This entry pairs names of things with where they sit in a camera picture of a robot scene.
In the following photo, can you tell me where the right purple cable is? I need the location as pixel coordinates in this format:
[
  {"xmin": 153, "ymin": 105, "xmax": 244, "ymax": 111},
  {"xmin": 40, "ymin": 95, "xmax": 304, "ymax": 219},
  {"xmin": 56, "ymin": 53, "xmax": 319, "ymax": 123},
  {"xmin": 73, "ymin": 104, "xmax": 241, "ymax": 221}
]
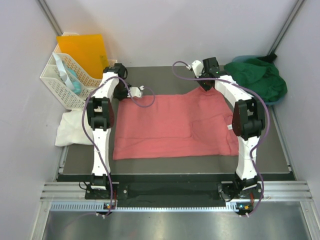
[{"xmin": 172, "ymin": 61, "xmax": 271, "ymax": 217}]

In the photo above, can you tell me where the green t shirt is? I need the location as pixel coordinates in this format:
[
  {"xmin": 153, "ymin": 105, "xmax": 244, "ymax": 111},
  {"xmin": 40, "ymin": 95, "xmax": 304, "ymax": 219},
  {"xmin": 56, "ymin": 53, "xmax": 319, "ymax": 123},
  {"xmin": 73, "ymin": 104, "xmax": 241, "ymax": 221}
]
[{"xmin": 223, "ymin": 56, "xmax": 288, "ymax": 103}]

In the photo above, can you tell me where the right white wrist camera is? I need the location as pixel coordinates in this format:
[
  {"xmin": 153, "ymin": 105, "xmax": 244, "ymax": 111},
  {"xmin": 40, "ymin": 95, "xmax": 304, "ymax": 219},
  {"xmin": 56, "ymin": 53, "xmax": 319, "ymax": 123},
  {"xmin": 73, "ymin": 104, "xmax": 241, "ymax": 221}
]
[{"xmin": 186, "ymin": 60, "xmax": 204, "ymax": 78}]

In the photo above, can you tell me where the pink t shirt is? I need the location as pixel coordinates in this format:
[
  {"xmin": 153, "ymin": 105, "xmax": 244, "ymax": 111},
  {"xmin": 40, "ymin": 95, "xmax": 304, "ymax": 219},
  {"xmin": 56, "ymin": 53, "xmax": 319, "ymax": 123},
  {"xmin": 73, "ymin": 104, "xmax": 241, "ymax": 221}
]
[{"xmin": 113, "ymin": 87, "xmax": 239, "ymax": 160}]

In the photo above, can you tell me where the white perforated desk organizer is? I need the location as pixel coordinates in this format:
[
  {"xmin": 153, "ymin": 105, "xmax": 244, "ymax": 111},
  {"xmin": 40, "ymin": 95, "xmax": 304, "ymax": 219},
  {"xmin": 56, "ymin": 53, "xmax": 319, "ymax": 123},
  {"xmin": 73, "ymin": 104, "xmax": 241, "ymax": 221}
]
[{"xmin": 40, "ymin": 33, "xmax": 117, "ymax": 110}]

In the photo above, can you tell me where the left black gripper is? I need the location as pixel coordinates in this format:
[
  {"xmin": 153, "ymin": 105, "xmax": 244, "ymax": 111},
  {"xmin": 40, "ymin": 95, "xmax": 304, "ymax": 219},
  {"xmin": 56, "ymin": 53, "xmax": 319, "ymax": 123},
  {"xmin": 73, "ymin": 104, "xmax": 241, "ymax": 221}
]
[{"xmin": 112, "ymin": 81, "xmax": 133, "ymax": 101}]

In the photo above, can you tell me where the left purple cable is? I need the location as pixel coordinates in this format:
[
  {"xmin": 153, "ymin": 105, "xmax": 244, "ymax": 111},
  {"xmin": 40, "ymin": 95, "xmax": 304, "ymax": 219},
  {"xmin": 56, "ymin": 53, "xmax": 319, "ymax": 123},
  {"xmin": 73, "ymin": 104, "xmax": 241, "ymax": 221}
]
[{"xmin": 81, "ymin": 76, "xmax": 156, "ymax": 217}]

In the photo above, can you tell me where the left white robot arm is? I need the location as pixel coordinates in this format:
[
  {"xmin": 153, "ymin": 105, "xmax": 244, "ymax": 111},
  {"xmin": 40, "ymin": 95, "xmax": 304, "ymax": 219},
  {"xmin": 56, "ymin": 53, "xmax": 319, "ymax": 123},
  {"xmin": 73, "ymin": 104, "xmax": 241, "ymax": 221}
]
[{"xmin": 86, "ymin": 63, "xmax": 128, "ymax": 199}]

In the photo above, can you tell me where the white folded t shirt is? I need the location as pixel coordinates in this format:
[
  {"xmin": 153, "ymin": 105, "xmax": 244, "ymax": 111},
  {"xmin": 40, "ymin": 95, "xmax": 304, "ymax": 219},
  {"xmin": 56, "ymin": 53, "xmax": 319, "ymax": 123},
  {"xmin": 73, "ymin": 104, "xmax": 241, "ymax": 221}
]
[{"xmin": 55, "ymin": 110, "xmax": 92, "ymax": 147}]

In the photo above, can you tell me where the dark grey table mat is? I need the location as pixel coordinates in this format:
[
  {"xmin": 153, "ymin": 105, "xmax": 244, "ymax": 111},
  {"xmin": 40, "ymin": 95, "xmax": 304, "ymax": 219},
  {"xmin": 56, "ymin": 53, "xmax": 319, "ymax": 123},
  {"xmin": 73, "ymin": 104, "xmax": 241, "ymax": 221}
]
[{"xmin": 57, "ymin": 66, "xmax": 296, "ymax": 182}]

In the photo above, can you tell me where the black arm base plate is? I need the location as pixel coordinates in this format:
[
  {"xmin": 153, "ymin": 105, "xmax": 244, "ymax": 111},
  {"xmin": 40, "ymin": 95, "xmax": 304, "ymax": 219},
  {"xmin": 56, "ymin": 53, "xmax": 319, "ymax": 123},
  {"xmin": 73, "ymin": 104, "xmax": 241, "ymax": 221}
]
[{"xmin": 85, "ymin": 174, "xmax": 262, "ymax": 207}]

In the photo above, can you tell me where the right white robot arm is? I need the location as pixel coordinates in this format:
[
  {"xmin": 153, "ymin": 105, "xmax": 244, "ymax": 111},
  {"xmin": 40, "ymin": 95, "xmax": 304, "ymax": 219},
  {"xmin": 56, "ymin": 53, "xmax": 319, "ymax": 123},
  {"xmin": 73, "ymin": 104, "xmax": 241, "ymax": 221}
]
[{"xmin": 190, "ymin": 57, "xmax": 266, "ymax": 198}]

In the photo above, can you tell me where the orange plastic board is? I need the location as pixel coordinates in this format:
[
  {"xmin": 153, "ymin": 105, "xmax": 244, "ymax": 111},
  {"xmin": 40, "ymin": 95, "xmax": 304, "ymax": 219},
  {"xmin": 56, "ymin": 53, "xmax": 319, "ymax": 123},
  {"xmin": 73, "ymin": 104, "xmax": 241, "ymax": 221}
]
[{"xmin": 56, "ymin": 34, "xmax": 109, "ymax": 79}]

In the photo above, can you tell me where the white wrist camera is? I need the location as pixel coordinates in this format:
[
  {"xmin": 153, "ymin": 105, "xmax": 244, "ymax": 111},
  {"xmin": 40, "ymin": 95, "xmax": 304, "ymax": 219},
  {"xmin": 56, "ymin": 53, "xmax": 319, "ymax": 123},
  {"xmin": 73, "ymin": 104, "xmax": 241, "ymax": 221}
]
[
  {"xmin": 127, "ymin": 85, "xmax": 145, "ymax": 99},
  {"xmin": 186, "ymin": 60, "xmax": 204, "ymax": 78}
]

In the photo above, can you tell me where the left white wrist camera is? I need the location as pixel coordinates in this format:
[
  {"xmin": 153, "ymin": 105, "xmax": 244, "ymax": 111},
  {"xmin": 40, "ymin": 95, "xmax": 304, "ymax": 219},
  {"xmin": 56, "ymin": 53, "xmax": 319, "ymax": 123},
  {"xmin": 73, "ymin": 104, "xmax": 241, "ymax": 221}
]
[{"xmin": 127, "ymin": 85, "xmax": 145, "ymax": 99}]

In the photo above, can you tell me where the grey slotted cable duct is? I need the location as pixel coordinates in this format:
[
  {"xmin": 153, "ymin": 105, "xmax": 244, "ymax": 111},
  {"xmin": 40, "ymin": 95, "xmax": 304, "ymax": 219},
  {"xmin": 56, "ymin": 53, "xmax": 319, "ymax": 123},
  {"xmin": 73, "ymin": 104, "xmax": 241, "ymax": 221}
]
[{"xmin": 50, "ymin": 201, "xmax": 249, "ymax": 213}]

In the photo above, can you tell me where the purple cable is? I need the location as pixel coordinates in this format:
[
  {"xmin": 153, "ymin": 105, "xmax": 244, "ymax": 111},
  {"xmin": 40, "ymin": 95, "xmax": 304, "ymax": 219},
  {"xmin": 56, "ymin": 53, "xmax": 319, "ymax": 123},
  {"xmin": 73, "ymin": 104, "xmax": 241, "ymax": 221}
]
[
  {"xmin": 172, "ymin": 61, "xmax": 271, "ymax": 217},
  {"xmin": 81, "ymin": 76, "xmax": 156, "ymax": 217}
]

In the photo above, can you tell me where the blue laundry basket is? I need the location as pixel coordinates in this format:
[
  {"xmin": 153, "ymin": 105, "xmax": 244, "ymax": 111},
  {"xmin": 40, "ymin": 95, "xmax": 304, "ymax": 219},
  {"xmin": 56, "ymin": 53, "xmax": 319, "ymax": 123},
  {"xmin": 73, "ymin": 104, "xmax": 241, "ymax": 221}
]
[{"xmin": 231, "ymin": 54, "xmax": 286, "ymax": 107}]

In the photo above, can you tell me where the aluminium frame rail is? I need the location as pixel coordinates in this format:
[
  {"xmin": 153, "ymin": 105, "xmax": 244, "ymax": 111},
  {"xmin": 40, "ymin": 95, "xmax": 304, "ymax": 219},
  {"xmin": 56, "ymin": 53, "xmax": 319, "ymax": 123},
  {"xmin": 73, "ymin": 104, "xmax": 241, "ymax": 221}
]
[{"xmin": 36, "ymin": 0, "xmax": 63, "ymax": 36}]

